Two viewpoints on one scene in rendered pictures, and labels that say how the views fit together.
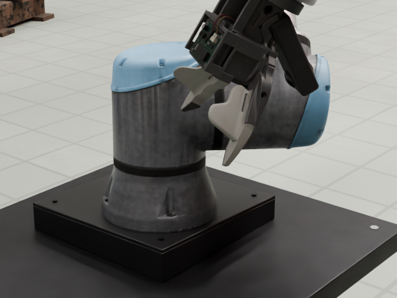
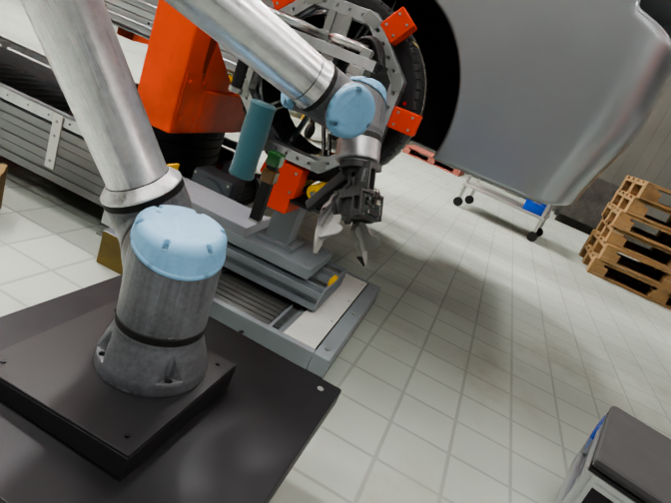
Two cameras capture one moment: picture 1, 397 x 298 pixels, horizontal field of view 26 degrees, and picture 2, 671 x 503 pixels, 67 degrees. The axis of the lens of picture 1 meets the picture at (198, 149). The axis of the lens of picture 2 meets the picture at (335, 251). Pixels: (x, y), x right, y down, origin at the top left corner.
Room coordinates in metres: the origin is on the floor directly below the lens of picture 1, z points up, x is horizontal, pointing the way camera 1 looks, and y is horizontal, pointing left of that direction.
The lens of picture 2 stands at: (1.43, 0.85, 0.93)
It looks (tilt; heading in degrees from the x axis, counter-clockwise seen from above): 19 degrees down; 243
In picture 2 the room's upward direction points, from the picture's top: 22 degrees clockwise
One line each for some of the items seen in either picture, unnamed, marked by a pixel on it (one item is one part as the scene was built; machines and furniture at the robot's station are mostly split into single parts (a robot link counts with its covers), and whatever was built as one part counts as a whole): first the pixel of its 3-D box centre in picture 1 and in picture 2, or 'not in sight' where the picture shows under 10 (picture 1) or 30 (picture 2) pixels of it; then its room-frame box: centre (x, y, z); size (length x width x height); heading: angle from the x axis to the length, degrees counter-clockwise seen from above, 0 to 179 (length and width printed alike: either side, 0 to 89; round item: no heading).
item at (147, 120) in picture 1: (165, 100); (173, 267); (1.31, 0.05, 0.54); 0.17 x 0.15 x 0.18; 96
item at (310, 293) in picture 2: not in sight; (278, 262); (0.74, -0.98, 0.13); 0.50 x 0.36 x 0.10; 143
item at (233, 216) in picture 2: not in sight; (196, 198); (1.19, -0.64, 0.44); 0.43 x 0.17 x 0.03; 143
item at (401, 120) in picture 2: not in sight; (404, 121); (0.61, -0.68, 0.85); 0.09 x 0.08 x 0.07; 143
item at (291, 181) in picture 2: not in sight; (288, 185); (0.84, -0.90, 0.48); 0.16 x 0.12 x 0.17; 53
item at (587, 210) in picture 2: not in sight; (593, 205); (-5.75, -5.31, 0.42); 1.21 x 1.00 x 0.84; 51
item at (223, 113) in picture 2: not in sight; (223, 85); (1.09, -1.36, 0.69); 0.52 x 0.17 x 0.35; 53
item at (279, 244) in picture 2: not in sight; (287, 219); (0.76, -1.00, 0.32); 0.40 x 0.30 x 0.28; 143
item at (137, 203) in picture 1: (159, 181); (157, 338); (1.30, 0.06, 0.40); 0.19 x 0.19 x 0.10
